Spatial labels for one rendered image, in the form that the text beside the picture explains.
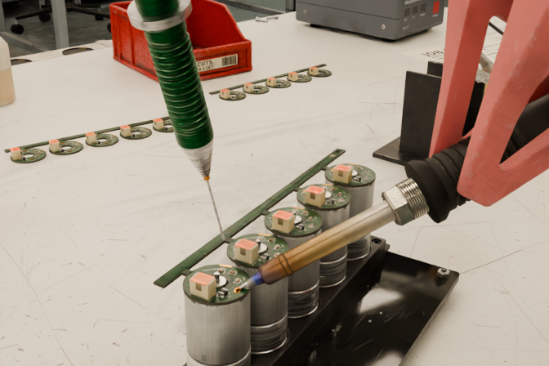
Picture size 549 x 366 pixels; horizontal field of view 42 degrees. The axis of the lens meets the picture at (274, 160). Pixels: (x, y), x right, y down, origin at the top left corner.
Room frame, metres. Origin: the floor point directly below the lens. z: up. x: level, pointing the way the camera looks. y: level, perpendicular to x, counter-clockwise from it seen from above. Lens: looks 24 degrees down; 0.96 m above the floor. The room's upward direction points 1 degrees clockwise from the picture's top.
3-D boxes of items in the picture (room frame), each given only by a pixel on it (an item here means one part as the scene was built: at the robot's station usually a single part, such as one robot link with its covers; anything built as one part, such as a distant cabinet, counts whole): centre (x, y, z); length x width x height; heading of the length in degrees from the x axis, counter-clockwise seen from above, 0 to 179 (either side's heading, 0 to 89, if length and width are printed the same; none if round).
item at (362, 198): (0.31, -0.04, 0.79); 0.02 x 0.02 x 0.05
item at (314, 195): (0.28, -0.02, 0.82); 0.01 x 0.01 x 0.01; 59
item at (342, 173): (0.31, -0.03, 0.82); 0.01 x 0.01 x 0.01; 59
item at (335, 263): (0.29, -0.02, 0.79); 0.02 x 0.02 x 0.05
